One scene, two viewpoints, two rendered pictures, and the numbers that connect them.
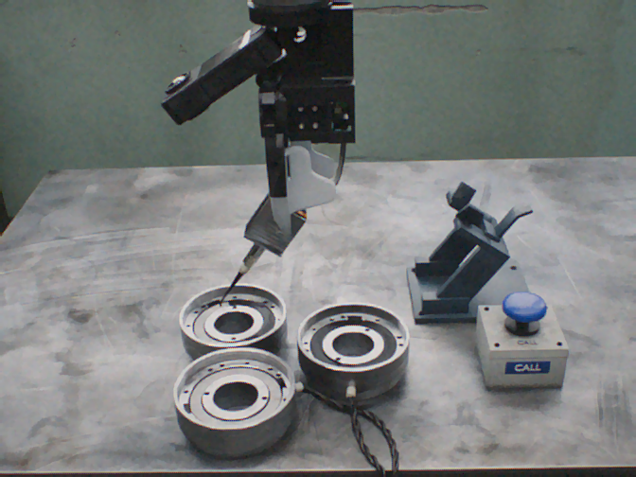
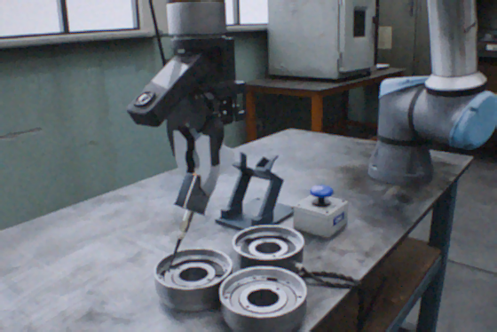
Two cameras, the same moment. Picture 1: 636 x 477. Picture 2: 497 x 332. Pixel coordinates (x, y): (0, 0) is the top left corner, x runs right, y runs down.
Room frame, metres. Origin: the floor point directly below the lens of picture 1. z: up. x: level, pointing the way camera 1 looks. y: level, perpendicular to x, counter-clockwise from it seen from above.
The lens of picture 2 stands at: (0.26, 0.44, 1.14)
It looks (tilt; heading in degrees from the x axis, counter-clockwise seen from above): 18 degrees down; 308
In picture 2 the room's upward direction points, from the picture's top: 2 degrees counter-clockwise
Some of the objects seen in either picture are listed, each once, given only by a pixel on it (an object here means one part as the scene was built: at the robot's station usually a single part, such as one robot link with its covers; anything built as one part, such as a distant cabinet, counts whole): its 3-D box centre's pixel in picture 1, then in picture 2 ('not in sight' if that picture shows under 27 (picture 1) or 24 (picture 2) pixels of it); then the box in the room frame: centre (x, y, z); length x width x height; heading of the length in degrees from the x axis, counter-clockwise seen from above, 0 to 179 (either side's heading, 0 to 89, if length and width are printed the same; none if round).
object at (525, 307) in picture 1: (522, 322); (321, 201); (0.58, -0.18, 0.85); 0.04 x 0.04 x 0.05
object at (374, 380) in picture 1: (353, 351); (268, 252); (0.59, -0.03, 0.82); 0.10 x 0.10 x 0.04
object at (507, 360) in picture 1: (525, 344); (322, 213); (0.58, -0.19, 0.82); 0.08 x 0.07 x 0.05; 88
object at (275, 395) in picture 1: (236, 403); (263, 304); (0.52, 0.08, 0.82); 0.08 x 0.08 x 0.02
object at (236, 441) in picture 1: (236, 403); (263, 303); (0.52, 0.08, 0.82); 0.10 x 0.10 x 0.04
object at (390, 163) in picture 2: not in sight; (402, 154); (0.56, -0.53, 0.85); 0.15 x 0.15 x 0.10
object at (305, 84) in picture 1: (303, 71); (205, 83); (0.66, 0.01, 1.07); 0.09 x 0.08 x 0.12; 89
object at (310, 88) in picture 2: not in sight; (334, 124); (1.74, -2.56, 0.39); 1.50 x 0.62 x 0.78; 88
